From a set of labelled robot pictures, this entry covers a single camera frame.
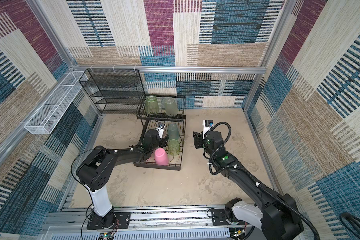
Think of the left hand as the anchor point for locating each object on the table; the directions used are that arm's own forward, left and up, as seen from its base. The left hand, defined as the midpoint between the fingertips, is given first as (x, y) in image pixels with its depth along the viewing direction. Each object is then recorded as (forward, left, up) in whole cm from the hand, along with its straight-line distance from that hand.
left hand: (163, 131), depth 96 cm
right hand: (-11, -20, +11) cm, 25 cm away
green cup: (+6, +5, +16) cm, 18 cm away
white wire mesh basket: (-9, +52, +23) cm, 58 cm away
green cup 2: (-13, -7, +1) cm, 15 cm away
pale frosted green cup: (+7, -6, +15) cm, 17 cm away
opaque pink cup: (-19, 0, +1) cm, 19 cm away
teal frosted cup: (0, -6, -1) cm, 6 cm away
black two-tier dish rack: (-7, -1, +6) cm, 9 cm away
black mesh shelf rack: (+32, +37, +7) cm, 49 cm away
